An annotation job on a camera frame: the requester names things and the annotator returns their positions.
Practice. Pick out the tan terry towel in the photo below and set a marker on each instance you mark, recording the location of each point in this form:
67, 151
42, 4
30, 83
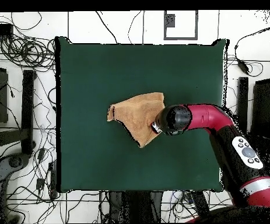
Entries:
134, 116

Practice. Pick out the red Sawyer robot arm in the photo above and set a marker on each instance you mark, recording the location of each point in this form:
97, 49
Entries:
207, 116

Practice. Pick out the dark green table cloth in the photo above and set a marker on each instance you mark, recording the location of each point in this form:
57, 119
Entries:
90, 163

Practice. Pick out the black power adapter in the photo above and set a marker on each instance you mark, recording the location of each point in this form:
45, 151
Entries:
40, 183
41, 154
243, 66

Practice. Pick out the black power strip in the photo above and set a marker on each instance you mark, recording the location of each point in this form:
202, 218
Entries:
53, 179

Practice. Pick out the grey chair base with caster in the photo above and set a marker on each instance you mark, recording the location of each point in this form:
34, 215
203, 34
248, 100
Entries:
1, 170

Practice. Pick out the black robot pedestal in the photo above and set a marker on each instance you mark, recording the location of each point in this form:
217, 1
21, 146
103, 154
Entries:
137, 207

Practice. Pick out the grey square frame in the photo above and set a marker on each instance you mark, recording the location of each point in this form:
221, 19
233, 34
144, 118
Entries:
181, 38

